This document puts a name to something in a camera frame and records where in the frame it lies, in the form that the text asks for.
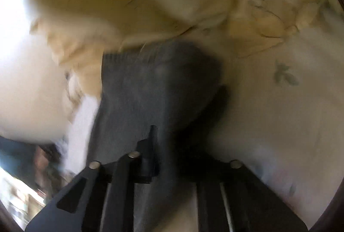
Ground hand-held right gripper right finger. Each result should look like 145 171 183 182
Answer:
196 160 308 232

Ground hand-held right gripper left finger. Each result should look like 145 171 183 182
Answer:
25 126 159 232

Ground grey pants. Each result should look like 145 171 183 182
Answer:
86 40 223 232

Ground white floral bed sheet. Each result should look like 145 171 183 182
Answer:
67 3 342 226

